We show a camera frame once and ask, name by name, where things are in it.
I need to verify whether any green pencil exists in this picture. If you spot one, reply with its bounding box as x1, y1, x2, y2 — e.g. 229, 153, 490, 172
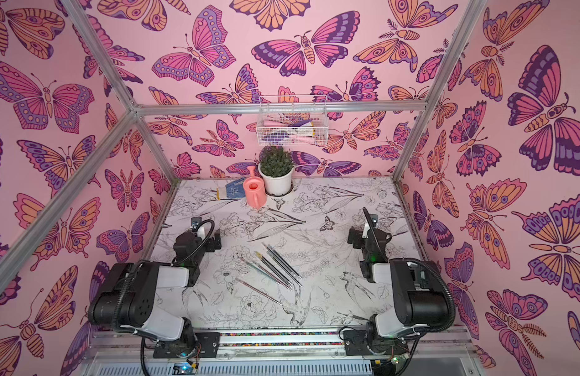
239, 256, 278, 284

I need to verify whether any red pencil with clear cap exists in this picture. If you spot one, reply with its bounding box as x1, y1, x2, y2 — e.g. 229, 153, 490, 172
248, 257, 291, 290

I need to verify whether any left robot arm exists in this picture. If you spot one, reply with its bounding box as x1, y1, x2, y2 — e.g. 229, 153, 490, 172
88, 217, 222, 356

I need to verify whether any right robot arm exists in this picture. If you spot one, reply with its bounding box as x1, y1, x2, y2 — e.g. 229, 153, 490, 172
347, 208, 456, 341

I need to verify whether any blue pencil with clear cap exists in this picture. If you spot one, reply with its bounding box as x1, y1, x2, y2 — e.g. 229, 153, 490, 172
255, 252, 291, 286

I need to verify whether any dark pencil with clear cap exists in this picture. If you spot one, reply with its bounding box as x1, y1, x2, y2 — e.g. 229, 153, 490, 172
263, 243, 301, 285

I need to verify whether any blue seed packet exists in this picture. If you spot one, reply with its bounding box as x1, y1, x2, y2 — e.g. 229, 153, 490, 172
216, 178, 246, 200

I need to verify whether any pink watering can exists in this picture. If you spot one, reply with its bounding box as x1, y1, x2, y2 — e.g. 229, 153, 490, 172
243, 165, 267, 209

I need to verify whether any green plant in white pot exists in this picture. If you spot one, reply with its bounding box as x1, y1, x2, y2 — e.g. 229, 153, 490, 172
259, 146, 295, 197

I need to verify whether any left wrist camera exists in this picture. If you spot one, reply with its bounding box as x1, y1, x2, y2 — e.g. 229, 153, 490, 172
191, 217, 205, 233

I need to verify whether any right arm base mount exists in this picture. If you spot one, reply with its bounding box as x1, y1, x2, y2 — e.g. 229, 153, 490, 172
338, 328, 409, 357

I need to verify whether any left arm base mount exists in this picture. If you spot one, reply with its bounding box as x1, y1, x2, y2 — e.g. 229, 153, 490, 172
153, 332, 221, 360

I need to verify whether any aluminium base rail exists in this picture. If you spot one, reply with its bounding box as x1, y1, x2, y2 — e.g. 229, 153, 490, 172
76, 327, 485, 375

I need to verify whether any white wire wall basket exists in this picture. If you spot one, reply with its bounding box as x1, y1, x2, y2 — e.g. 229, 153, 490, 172
255, 94, 329, 147

